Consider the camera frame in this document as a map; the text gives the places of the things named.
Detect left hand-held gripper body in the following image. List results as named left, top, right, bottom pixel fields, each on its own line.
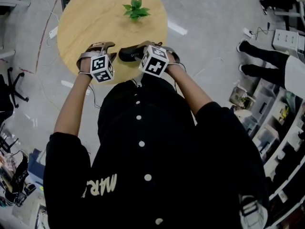
left=76, top=41, right=115, bottom=84

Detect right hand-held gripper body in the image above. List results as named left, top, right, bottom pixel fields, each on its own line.
left=139, top=41, right=181, bottom=78

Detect black zippered case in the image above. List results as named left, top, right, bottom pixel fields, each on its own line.
left=118, top=41, right=163, bottom=63

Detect person's left forearm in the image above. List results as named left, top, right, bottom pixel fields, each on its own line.
left=53, top=73, right=93, bottom=137

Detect person's right forearm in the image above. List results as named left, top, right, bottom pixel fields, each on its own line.
left=164, top=64, right=213, bottom=116

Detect person's left hand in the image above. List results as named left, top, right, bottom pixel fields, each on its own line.
left=79, top=57, right=91, bottom=74

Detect person's right hand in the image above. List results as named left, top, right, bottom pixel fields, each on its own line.
left=166, top=53, right=179, bottom=68

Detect round wooden table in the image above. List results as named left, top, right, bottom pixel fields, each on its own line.
left=57, top=0, right=169, bottom=85

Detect small potted green plant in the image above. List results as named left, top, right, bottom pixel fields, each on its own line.
left=122, top=0, right=151, bottom=22

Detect black office chair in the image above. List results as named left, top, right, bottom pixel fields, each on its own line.
left=0, top=67, right=29, bottom=119

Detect glass jar with plant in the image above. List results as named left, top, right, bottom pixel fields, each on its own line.
left=229, top=86, right=255, bottom=109

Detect open white cardboard box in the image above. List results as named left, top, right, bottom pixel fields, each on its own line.
left=232, top=104, right=253, bottom=119

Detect person's black buttoned jacket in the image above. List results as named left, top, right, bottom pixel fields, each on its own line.
left=43, top=76, right=270, bottom=229

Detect blue box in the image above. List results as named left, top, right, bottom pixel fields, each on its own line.
left=27, top=148, right=46, bottom=185

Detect stack of clear storage bins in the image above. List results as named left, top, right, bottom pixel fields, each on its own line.
left=240, top=79, right=305, bottom=162

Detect white drawer cabinet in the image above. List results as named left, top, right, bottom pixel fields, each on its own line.
left=272, top=29, right=305, bottom=57

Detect white shelf unit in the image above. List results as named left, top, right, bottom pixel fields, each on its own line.
left=263, top=99, right=305, bottom=226

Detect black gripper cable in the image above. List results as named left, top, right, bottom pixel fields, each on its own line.
left=166, top=62, right=188, bottom=93

